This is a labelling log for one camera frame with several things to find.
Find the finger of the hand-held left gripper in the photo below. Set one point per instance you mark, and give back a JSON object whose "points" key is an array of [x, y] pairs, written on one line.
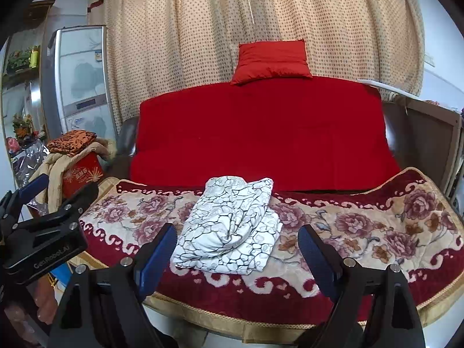
{"points": [[34, 188], [78, 199]]}

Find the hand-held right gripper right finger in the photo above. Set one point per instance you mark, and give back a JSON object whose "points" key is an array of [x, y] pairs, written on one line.
{"points": [[321, 261]]}

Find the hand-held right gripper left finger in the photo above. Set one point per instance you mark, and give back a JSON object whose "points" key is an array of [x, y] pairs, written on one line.
{"points": [[156, 261]]}

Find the white crackle-print coat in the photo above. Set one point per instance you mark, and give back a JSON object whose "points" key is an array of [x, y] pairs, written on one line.
{"points": [[224, 224]]}

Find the red box with clothes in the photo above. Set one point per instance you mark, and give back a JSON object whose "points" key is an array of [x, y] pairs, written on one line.
{"points": [[54, 174]]}

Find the red cardboard box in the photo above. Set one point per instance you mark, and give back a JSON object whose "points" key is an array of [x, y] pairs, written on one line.
{"points": [[81, 177]]}

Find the silvery foil sheet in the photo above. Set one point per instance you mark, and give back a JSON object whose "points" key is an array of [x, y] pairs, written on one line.
{"points": [[29, 166]]}

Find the floral red-bordered blanket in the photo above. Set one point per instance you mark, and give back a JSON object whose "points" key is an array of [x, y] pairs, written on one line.
{"points": [[362, 224]]}

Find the orange patterned cloth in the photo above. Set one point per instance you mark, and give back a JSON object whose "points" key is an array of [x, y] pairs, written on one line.
{"points": [[70, 141]]}

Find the orange flower bouquet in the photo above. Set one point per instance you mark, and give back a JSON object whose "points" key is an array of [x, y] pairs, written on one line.
{"points": [[22, 127]]}

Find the silver refrigerator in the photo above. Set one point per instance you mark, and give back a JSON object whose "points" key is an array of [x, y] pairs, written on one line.
{"points": [[83, 79]]}

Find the green potted plants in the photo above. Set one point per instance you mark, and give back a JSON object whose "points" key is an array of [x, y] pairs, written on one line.
{"points": [[18, 60]]}

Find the yellow bottle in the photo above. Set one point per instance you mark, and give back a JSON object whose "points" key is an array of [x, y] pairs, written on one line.
{"points": [[35, 57]]}

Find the red sofa cover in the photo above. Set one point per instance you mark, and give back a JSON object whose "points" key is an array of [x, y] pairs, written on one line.
{"points": [[261, 134]]}

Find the white board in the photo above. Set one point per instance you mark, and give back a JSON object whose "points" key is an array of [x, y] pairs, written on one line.
{"points": [[384, 86]]}

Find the beige dotted curtain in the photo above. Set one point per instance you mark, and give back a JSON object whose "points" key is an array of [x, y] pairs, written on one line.
{"points": [[181, 43]]}

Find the red pillow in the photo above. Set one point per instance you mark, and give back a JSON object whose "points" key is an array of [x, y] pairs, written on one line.
{"points": [[272, 61]]}

